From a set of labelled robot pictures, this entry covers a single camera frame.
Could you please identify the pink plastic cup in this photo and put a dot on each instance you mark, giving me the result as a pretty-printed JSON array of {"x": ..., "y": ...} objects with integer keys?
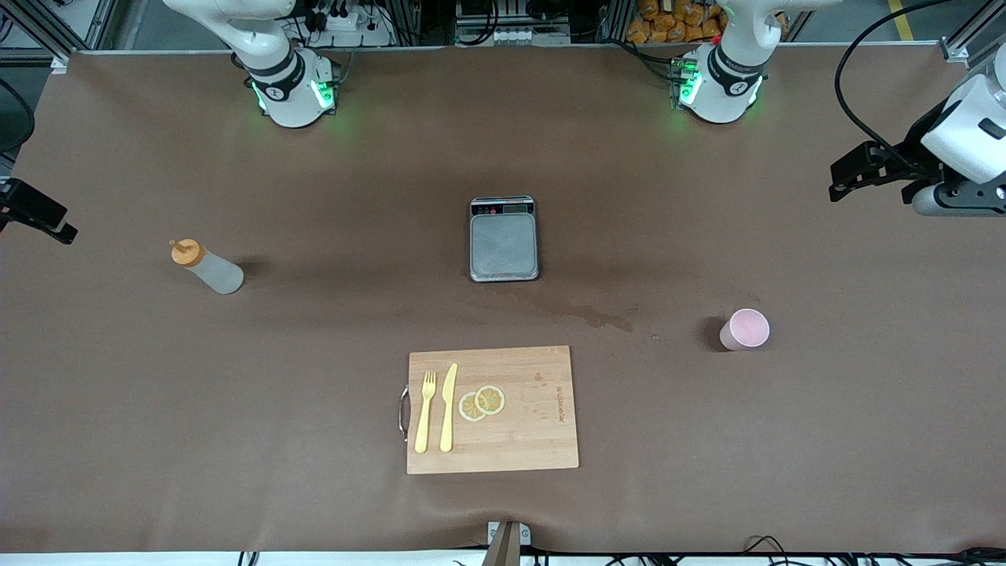
[{"x": 747, "y": 328}]

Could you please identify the translucent squeeze bottle orange cap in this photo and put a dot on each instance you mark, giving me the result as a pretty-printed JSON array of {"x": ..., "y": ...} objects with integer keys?
[{"x": 216, "y": 273}]

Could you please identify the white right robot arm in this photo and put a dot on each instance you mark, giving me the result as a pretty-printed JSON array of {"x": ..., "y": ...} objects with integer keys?
[{"x": 291, "y": 102}]

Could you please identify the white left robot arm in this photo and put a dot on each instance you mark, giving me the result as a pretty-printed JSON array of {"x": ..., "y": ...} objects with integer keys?
[{"x": 723, "y": 86}]

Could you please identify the orange snack packets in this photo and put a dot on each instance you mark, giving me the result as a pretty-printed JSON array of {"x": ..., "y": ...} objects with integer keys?
[{"x": 668, "y": 27}]

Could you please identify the brown table cover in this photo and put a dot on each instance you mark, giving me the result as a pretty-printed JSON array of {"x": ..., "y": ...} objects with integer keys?
[{"x": 236, "y": 432}]

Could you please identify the grey digital kitchen scale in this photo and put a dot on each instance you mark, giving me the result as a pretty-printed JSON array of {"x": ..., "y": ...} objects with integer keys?
[{"x": 503, "y": 248}]

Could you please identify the white power strip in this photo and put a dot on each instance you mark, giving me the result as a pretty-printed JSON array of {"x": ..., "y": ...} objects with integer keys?
[{"x": 346, "y": 23}]

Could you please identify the wooden cutting board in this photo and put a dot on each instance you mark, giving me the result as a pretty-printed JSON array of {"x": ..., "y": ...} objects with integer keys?
[{"x": 526, "y": 424}]

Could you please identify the dried lemon slice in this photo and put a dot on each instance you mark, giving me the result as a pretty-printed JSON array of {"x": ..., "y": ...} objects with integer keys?
[
  {"x": 469, "y": 409},
  {"x": 491, "y": 399}
]

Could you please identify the yellow plastic fork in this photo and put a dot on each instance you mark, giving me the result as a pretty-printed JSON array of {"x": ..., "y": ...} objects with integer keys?
[{"x": 424, "y": 417}]

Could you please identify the yellow plastic knife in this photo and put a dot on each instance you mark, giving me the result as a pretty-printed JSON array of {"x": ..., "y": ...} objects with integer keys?
[{"x": 448, "y": 417}]

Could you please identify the aluminium frame profile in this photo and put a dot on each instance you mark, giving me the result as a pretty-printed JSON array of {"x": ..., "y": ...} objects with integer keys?
[
  {"x": 963, "y": 47},
  {"x": 55, "y": 47}
]

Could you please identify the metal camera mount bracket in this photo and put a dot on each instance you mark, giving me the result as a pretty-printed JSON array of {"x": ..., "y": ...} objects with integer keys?
[{"x": 507, "y": 546}]

